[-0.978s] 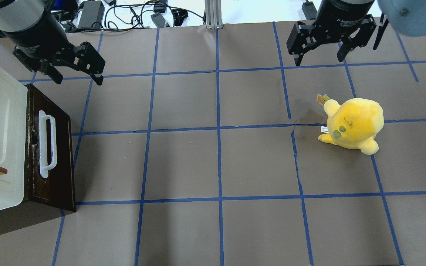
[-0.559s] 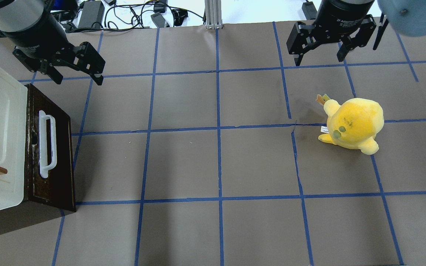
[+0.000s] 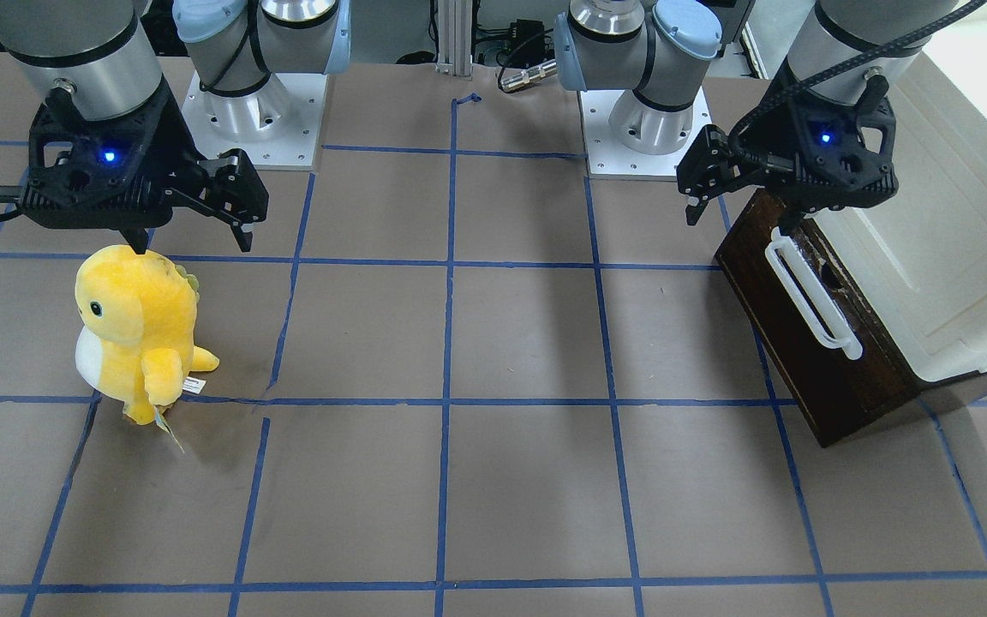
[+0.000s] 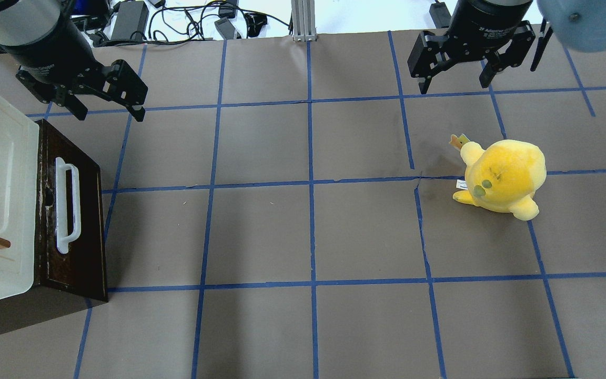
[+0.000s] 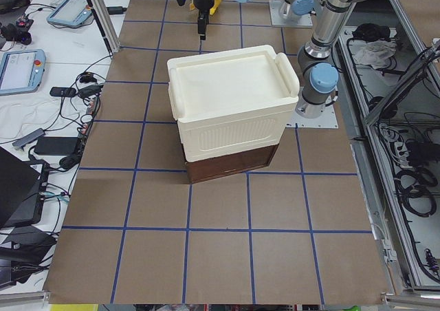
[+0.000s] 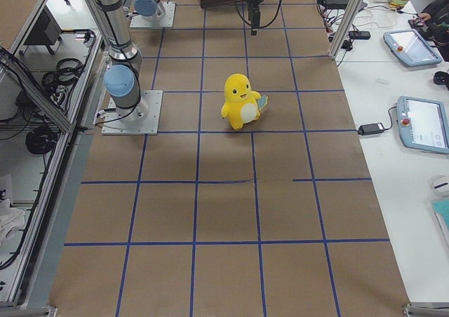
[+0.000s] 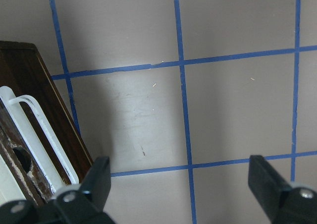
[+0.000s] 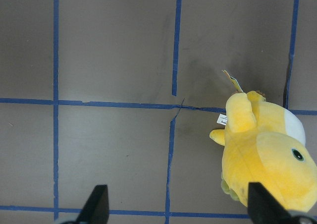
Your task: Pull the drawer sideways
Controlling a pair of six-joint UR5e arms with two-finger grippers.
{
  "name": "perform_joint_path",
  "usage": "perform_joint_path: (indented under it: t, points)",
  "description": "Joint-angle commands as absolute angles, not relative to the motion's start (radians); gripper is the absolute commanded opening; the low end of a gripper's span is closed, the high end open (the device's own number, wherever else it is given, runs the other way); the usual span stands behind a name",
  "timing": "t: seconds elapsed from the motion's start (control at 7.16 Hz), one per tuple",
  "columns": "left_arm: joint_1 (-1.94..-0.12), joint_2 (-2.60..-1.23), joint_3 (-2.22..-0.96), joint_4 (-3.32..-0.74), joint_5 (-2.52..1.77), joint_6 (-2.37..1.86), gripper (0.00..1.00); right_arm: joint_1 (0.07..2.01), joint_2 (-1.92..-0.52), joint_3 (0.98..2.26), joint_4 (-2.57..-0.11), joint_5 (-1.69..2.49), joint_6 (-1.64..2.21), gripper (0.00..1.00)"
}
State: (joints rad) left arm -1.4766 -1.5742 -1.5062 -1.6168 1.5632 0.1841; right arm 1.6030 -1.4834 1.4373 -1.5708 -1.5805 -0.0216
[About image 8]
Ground yellow plush dinosaur toy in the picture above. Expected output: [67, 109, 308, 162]
[210, 77, 317, 212]

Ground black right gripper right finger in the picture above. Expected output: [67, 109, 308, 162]
[248, 182, 294, 224]

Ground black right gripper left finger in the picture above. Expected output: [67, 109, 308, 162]
[75, 184, 109, 224]

